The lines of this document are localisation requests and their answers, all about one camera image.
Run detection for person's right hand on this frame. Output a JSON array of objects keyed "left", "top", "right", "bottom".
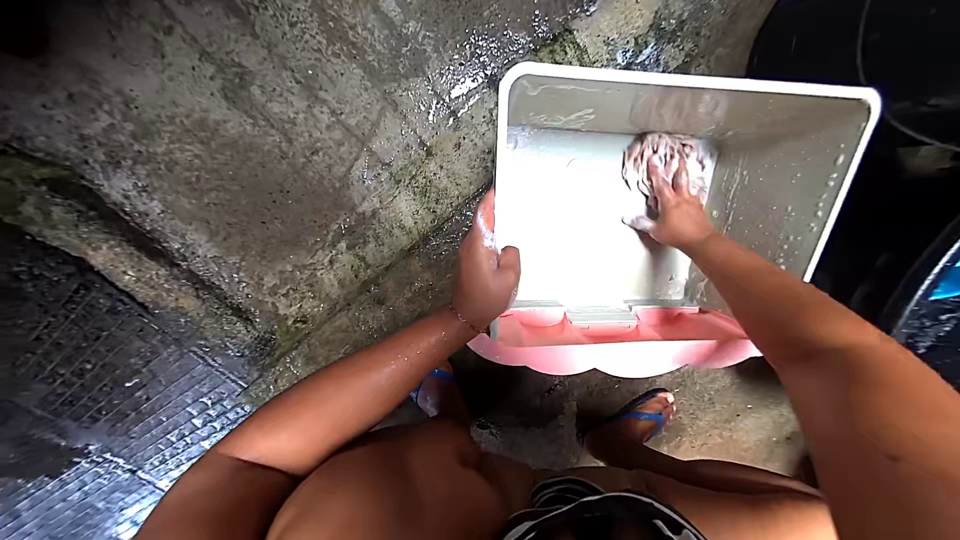
[{"left": 622, "top": 153, "right": 717, "bottom": 252}]

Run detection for person's left hand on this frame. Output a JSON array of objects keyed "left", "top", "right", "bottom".
[{"left": 451, "top": 188, "right": 522, "bottom": 333}]

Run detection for wet pinkish-brown cloth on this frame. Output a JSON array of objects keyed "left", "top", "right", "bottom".
[{"left": 621, "top": 132, "right": 717, "bottom": 219}]

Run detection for white drawer with pink front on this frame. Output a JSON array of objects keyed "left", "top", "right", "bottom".
[{"left": 466, "top": 61, "right": 883, "bottom": 378}]

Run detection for person's left forearm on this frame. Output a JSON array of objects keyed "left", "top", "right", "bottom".
[{"left": 136, "top": 307, "right": 489, "bottom": 540}]

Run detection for person's right forearm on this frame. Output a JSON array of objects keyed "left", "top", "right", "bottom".
[{"left": 688, "top": 232, "right": 960, "bottom": 540}]

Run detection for large black tub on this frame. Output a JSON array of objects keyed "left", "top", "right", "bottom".
[{"left": 746, "top": 0, "right": 960, "bottom": 174}]

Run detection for person's legs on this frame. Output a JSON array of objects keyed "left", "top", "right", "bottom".
[{"left": 266, "top": 361, "right": 840, "bottom": 540}]

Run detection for person's body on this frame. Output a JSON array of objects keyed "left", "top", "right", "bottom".
[{"left": 501, "top": 477, "right": 708, "bottom": 540}]

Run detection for black tub with water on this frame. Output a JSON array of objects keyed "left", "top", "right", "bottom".
[{"left": 885, "top": 216, "right": 960, "bottom": 391}]

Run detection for blue plastic object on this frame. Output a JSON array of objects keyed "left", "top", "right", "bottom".
[{"left": 928, "top": 261, "right": 960, "bottom": 302}]

